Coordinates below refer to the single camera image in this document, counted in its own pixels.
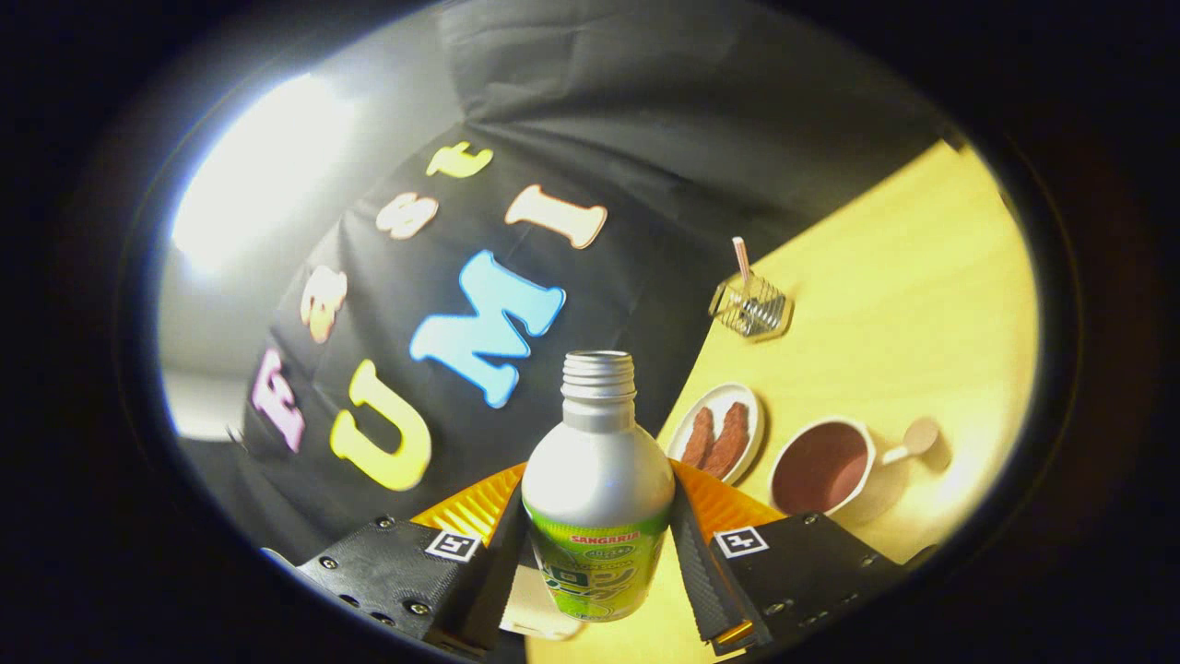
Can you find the striped straw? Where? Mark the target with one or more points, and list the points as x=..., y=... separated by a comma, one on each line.
x=740, y=256

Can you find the brown food piece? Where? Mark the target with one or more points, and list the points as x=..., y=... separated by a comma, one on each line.
x=698, y=438
x=730, y=441

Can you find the silver bottle green label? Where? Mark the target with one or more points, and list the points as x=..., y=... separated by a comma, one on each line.
x=595, y=489

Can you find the white round plate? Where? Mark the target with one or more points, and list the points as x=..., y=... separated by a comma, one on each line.
x=751, y=406

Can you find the wooden table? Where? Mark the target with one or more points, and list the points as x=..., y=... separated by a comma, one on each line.
x=903, y=304

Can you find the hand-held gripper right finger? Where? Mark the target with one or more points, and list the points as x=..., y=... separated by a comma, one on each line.
x=802, y=572

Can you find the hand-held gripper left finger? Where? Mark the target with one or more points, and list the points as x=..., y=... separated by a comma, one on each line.
x=396, y=572

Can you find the white toaster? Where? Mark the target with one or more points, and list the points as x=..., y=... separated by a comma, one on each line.
x=539, y=604

